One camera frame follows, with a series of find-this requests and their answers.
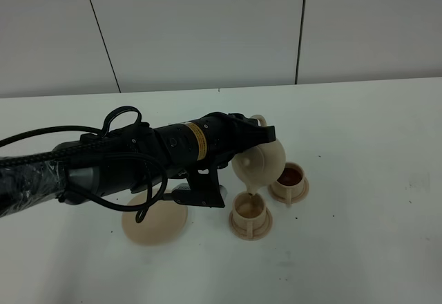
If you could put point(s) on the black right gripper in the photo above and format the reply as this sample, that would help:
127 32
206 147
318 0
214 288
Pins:
212 140

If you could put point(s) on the tan ceramic teapot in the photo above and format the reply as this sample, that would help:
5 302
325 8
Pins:
260 166

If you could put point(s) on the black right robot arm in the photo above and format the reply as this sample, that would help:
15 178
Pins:
131 168

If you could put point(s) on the tan round teapot saucer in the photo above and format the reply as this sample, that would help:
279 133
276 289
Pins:
163 223

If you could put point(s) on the tan near teacup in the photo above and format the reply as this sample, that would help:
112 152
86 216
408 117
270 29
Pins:
248 205

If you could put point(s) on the tan teacup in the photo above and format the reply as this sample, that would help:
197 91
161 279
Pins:
291 174
248 205

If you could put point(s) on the tan far teacup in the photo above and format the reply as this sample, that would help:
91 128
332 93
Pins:
291 174

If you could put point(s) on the tan near cup saucer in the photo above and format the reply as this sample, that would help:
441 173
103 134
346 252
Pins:
250 228

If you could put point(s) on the tan cup saucer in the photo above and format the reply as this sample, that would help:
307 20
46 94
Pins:
289 194
250 228

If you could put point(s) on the tan far cup saucer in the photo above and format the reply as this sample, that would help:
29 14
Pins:
289 194

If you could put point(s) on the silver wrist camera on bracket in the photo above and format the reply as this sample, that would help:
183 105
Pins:
201 190

